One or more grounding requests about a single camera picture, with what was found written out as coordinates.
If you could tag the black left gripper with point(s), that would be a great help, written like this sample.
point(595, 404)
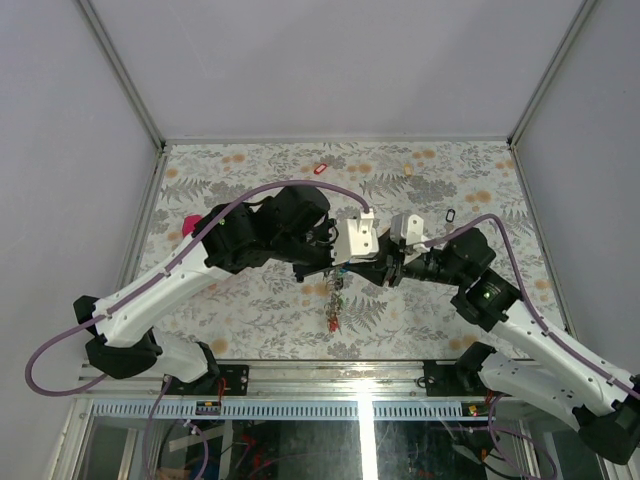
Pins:
point(326, 229)

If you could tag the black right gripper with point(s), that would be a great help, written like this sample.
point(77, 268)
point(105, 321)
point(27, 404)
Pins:
point(390, 264)

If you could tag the large metal keyring with keys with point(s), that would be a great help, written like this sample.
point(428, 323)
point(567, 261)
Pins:
point(334, 282)

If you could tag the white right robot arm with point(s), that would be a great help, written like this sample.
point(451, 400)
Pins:
point(594, 397)

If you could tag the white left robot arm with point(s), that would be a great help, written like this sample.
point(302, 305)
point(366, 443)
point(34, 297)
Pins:
point(125, 341)

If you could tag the red key tag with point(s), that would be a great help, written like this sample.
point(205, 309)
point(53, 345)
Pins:
point(320, 169)

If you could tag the black tag with key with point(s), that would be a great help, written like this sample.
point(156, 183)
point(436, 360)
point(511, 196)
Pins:
point(449, 220)

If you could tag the crumpled pink cloth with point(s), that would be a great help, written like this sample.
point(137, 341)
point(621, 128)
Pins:
point(189, 225)

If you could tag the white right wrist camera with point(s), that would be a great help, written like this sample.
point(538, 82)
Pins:
point(407, 231)

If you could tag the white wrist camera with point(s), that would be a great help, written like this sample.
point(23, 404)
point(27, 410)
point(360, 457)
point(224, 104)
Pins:
point(356, 240)
point(407, 231)

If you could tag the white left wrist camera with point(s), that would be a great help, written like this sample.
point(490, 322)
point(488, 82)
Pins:
point(356, 240)

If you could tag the aluminium front rail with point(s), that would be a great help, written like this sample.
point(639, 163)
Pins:
point(300, 390)

